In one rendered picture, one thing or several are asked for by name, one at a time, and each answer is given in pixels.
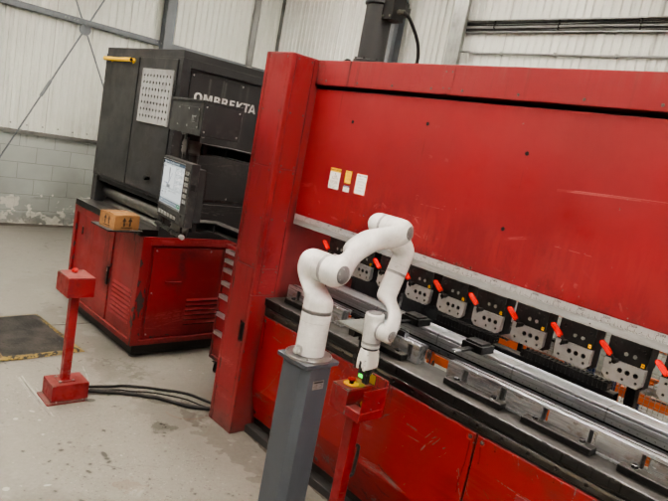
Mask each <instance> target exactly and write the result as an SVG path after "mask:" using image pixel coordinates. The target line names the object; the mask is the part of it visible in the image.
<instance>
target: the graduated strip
mask: <svg viewBox="0 0 668 501"><path fill-rule="evenodd" d="M294 219H296V220H299V221H302V222H305V223H308V224H311V225H314V226H317V227H320V228H323V229H326V230H329V231H332V232H335V233H337V234H340V235H343V236H346V237H349V238H353V237H354V236H356V235H358V234H356V233H353V232H350V231H347V230H344V229H341V228H338V227H334V226H331V225H328V224H325V223H322V222H319V221H316V220H313V219H310V218H307V217H304V216H301V215H298V214H295V215H294ZM414 259H416V260H419V261H422V262H425V263H428V264H431V265H434V266H437V267H440V268H443V269H446V270H449V271H452V272H455V273H458V274H461V275H464V276H466V277H469V278H472V279H475V280H478V281H481V282H484V283H487V284H490V285H493V286H496V287H499V288H502V289H505V290H508V291H511V292H514V293H517V294H520V295H523V296H526V297H529V298H532V299H534V300H537V301H540V302H543V303H546V304H549V305H552V306H555V307H558V308H561V309H564V310H567V311H570V312H572V313H575V314H578V315H581V316H584V317H587V318H590V319H593V320H596V321H598V322H601V323H604V324H607V325H610V326H613V327H616V328H619V329H622V330H625V331H628V332H631V333H634V334H637V335H640V336H643V337H646V338H649V339H652V340H655V341H658V342H661V343H664V344H666V345H668V335H665V334H662V333H659V332H656V331H653V330H650V329H647V328H644V327H641V326H637V325H634V324H631V323H628V322H625V321H622V320H619V319H616V318H613V317H610V316H607V315H604V314H601V313H598V312H595V311H592V310H589V309H586V308H583V307H580V306H576V305H573V304H570V303H567V302H564V301H562V300H559V299H556V298H553V297H550V296H547V295H544V294H541V293H538V292H535V291H532V290H529V289H526V288H523V287H520V286H516V285H513V284H510V283H507V282H504V281H501V280H498V279H495V278H492V277H489V276H486V275H483V274H480V273H477V272H474V271H471V270H468V269H465V268H462V267H459V266H455V265H452V264H449V263H446V262H443V261H440V260H437V259H434V258H431V257H428V256H425V255H422V254H419V253H416V252H415V254H414Z"/></svg>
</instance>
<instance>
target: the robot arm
mask: <svg viewBox="0 0 668 501"><path fill-rule="evenodd" d="M368 228H369V229H368V230H366V231H364V232H361V233H359V234H358V235H356V236H354V237H353V238H351V239H350V240H349V241H348V242H347V243H346V244H345V245H344V246H343V253H341V254H339V255H334V254H331V253H329V252H326V251H323V250H318V249H309V250H306V251H305V252H304V253H303V254H302V255H301V256H300V258H299V261H298V265H297V271H298V276H299V280H300V283H301V286H302V289H303V293H304V299H303V305H302V310H301V316H300V321H299V327H298V332H297V338H296V343H295V345H292V346H288V347H287V348H286V349H285V354H286V355H287V356H288V357H289V358H290V359H292V360H295V361H297V362H300V363H304V364H309V365H326V364H329V363H330V362H331V361H332V356H331V354H330V353H328V352H327V351H325V347H326V342H327V337H328V331H329V326H330V321H331V316H332V311H333V299H332V297H331V295H330V294H329V292H328V290H327V288H326V286H325V285H328V286H331V287H340V286H343V285H344V284H346V283H347V282H348V281H349V279H350V278H351V276H352V274H353V272H354V270H355V268H356V266H357V265H358V264H359V263H360V262H361V261H362V260H363V259H364V258H366V257H367V256H369V255H370V254H372V253H374V252H376V251H381V250H386V249H389V250H391V251H392V252H393V255H392V258H391V260H390V262H389V265H388V267H387V270H386V272H385V275H384V277H383V280H382V282H381V284H380V287H379V289H378V293H377V297H378V299H379V300H380V301H381V302H382V303H383V304H384V305H385V306H386V308H387V310H388V319H387V322H386V324H385V322H384V319H385V314H384V313H382V312H380V311H376V310H369V311H367V312H366V315H365V322H364V329H363V336H362V343H361V345H362V348H361V349H360V351H359V355H358V359H357V364H356V368H359V370H358V373H359V374H362V383H363V384H365V385H368V384H369V380H370V376H371V374H372V372H373V371H374V370H376V368H377V367H378V363H379V348H380V345H381V342H384V343H387V344H389V343H392V342H393V341H394V339H395V337H396V335H397V333H398V330H399V327H400V324H401V320H402V315H401V310H400V307H399V304H398V302H397V296H398V294H399V291H400V289H401V287H402V284H403V282H404V280H405V277H406V275H407V273H408V270H409V268H410V265H411V263H412V261H413V258H414V254H415V249H414V245H413V243H412V241H411V239H412V238H413V236H414V227H413V225H412V224H411V223H410V222H409V221H407V220H404V219H401V218H398V217H394V216H390V215H387V214H383V213H377V214H374V215H372V216H371V217H370V219H369V221H368Z"/></svg>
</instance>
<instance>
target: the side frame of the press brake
mask: <svg viewBox="0 0 668 501"><path fill-rule="evenodd" d="M319 61H320V60H317V59H314V58H310V57H307V56H304V55H301V54H298V53H295V52H267V57H266V63H265V70H264V76H263V82H262V88H261V94H260V100H259V107H258V113H257V119H256V125H255V131H254V137H253V144H252V150H251V156H250V167H249V172H248V179H247V185H246V191H245V197H244V203H243V209H242V216H241V222H240V228H239V234H238V240H237V246H236V253H235V259H234V265H233V271H232V277H231V284H230V290H229V296H228V302H227V308H226V314H225V321H224V327H223V333H222V339H221V345H220V351H219V358H218V364H217V370H216V376H215V382H214V387H213V394H212V400H211V406H210V412H209V417H210V418H211V419H212V420H214V421H215V422H216V423H217V424H218V425H219V426H221V427H222V428H223V429H224V430H225V431H226V432H228V433H234V432H238V431H243V430H245V425H246V424H248V423H252V422H253V420H254V416H253V411H252V381H253V375H254V369H255V363H256V358H257V352H258V346H259V340H260V335H261V329H262V323H263V317H264V312H265V308H266V305H264V304H265V299H266V298H269V297H287V292H288V286H289V284H292V285H293V284H297V285H299V286H301V283H300V280H299V276H298V271H297V265H298V261H299V258H300V256H301V255H302V254H303V253H304V252H305V251H307V250H309V249H318V250H321V251H326V252H328V250H327V249H326V248H325V246H324V244H323V241H324V240H326V241H327V243H328V245H329V246H330V241H331V237H330V236H327V235H324V234H322V233H319V232H316V231H313V230H310V229H307V228H304V227H301V226H299V225H296V224H294V223H293V221H294V215H295V210H296V204H297V199H298V193H299V187H300V182H301V176H302V170H303V165H304V159H305V153H306V148H307V142H308V137H309V131H310V125H311V120H312V114H313V108H314V103H315V97H316V92H317V89H318V88H320V89H328V87H325V86H321V85H318V84H316V78H317V72H318V66H319ZM301 287H302V286H301Z"/></svg>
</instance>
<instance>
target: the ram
mask: <svg viewBox="0 0 668 501"><path fill-rule="evenodd" d="M331 167H333V168H338V169H342V170H341V175H340V181H339V186H338V190H336V189H332V188H328V183H329V178H330V173H331ZM346 170H347V171H352V177H351V182H350V184H347V183H344V180H345V174H346ZM357 173H360V174H364V175H368V180H367V185H366V190H365V195H364V196H360V195H356V194H353V192H354V187H355V182H356V177H357ZM343 185H346V186H350V187H349V193H348V192H344V191H342V190H343ZM377 213H383V214H387V215H390V216H394V217H398V218H401V219H404V220H407V221H409V222H410V223H411V224H412V225H413V227H414V236H413V238H412V239H411V241H412V243H413V245H414V249H415V252H416V253H419V254H422V255H425V256H428V257H431V258H434V259H437V260H440V261H443V262H446V263H449V264H452V265H455V266H459V267H462V268H465V269H468V270H471V271H474V272H477V273H480V274H483V275H486V276H489V277H492V278H495V279H498V280H501V281H504V282H507V283H510V284H513V285H516V286H520V287H523V288H526V289H529V290H532V291H535V292H538V293H541V294H544V295H547V296H550V297H553V298H556V299H559V300H562V301H564V302H567V303H570V304H573V305H576V306H580V307H583V308H586V309H589V310H592V311H595V312H598V313H601V314H604V315H607V316H610V317H613V318H616V319H619V320H622V321H625V322H628V323H631V324H634V325H637V326H641V327H644V328H647V329H650V330H653V331H656V332H659V333H662V334H665V335H668V119H662V118H651V117H639V116H628V115H616V114H605V113H593V112H582V111H570V110H559V109H547V108H537V107H525V106H514V105H503V104H491V103H480V102H468V101H457V100H445V99H434V98H422V97H411V96H399V95H388V94H376V93H365V92H353V91H343V90H331V89H320V88H318V89H317V92H316V97H315V103H314V108H313V114H312V120H311V125H310V131H309V137H308V142H307V148H306V153H305V159H304V165H303V170H302V176H301V182H300V187H299V193H298V199H297V204H296V210H295V214H298V215H301V216H304V217H307V218H310V219H313V220H316V221H319V222H322V223H325V224H328V225H331V226H334V227H338V228H341V229H344V230H347V231H350V232H353V233H356V234H359V233H361V232H364V231H366V230H368V229H369V228H368V221H369V219H370V217H371V216H372V215H374V214H377ZM411 264H412V265H415V266H418V267H421V268H424V269H427V270H430V271H433V272H435V273H438V274H441V275H444V276H447V277H450V278H453V279H456V280H458V281H461V282H464V283H467V284H470V285H473V286H476V287H479V288H481V289H484V290H487V291H490V292H493V293H496V294H499V295H502V296H504V297H507V298H510V299H513V300H516V301H519V302H522V303H525V304H527V305H530V306H533V307H536V308H539V309H542V310H545V311H548V312H550V313H553V314H556V315H559V316H562V317H565V318H568V319H570V320H573V321H576V322H578V323H581V324H584V325H587V326H590V327H592V328H595V329H598V330H601V331H604V332H607V333H610V334H613V335H615V336H618V337H621V338H624V339H627V340H630V341H633V342H636V343H638V344H641V345H644V346H647V347H650V348H653V349H656V350H659V351H661V352H664V353H667V354H668V345H666V344H664V343H661V342H658V341H655V340H652V339H649V338H646V337H643V336H640V335H637V334H634V333H631V332H628V331H625V330H622V329H619V328H616V327H613V326H610V325H607V324H604V323H601V322H598V321H596V320H593V319H590V318H587V317H584V316H581V315H578V314H575V313H572V312H570V311H567V310H564V309H561V308H558V307H555V306H552V305H549V304H546V303H543V302H540V301H537V300H534V299H532V298H529V297H526V296H523V295H520V294H517V293H514V292H511V291H508V290H505V289H502V288H499V287H496V286H493V285H490V284H487V283H484V282H481V281H478V280H475V279H472V278H469V277H466V276H464V275H461V274H458V273H455V272H452V271H449V270H446V269H443V268H440V267H437V266H434V265H431V264H428V263H425V262H422V261H419V260H416V259H413V261H412V263H411Z"/></svg>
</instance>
